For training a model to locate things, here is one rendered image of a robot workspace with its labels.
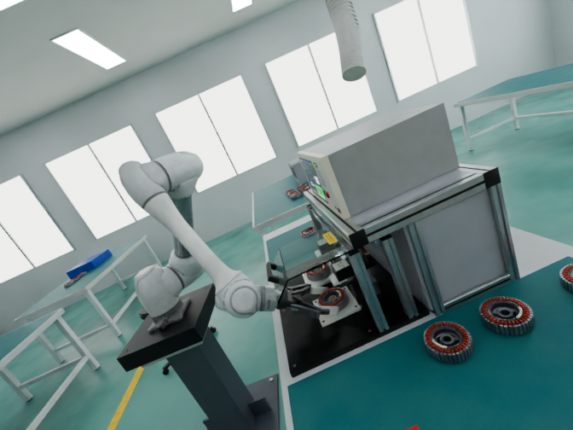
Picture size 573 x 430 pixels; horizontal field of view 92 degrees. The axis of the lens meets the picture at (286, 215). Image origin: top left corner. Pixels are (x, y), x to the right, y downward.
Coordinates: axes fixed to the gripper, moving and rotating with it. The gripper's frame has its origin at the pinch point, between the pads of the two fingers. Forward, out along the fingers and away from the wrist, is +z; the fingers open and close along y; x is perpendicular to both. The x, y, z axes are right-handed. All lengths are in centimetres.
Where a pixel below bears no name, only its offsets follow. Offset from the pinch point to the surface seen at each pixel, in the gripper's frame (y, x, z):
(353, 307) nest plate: 6.3, 1.0, 6.7
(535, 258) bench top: 18, 27, 59
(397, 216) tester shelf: 22.1, 38.5, 6.6
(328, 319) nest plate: 6.4, -3.8, -1.7
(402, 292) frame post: 20.5, 15.4, 14.1
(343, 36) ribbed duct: -113, 130, 23
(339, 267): 1.4, 13.9, 1.1
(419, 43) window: -468, 275, 275
